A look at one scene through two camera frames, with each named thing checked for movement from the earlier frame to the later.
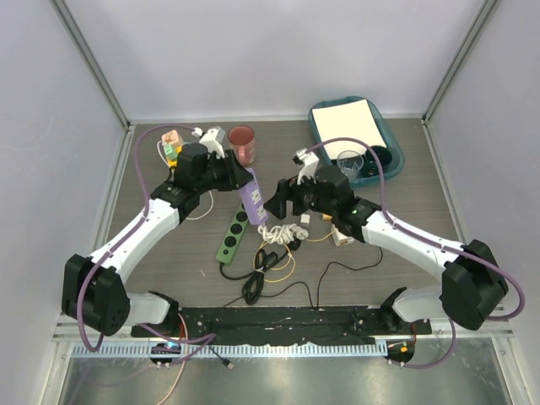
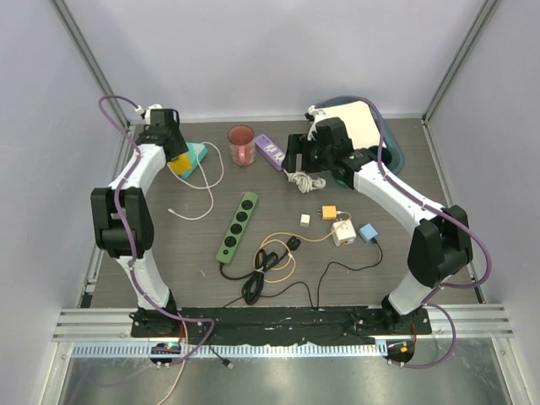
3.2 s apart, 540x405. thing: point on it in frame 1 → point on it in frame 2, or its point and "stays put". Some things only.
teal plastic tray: x=397 y=159 stays put
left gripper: x=236 y=175 → x=180 y=144
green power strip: x=233 y=236 stays put
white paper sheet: x=353 y=120 stays put
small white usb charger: x=305 y=219 stays put
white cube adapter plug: x=340 y=239 stays put
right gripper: x=278 y=202 → x=299 y=143
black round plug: x=294 y=245 stays put
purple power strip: x=252 y=202 → x=270 y=151
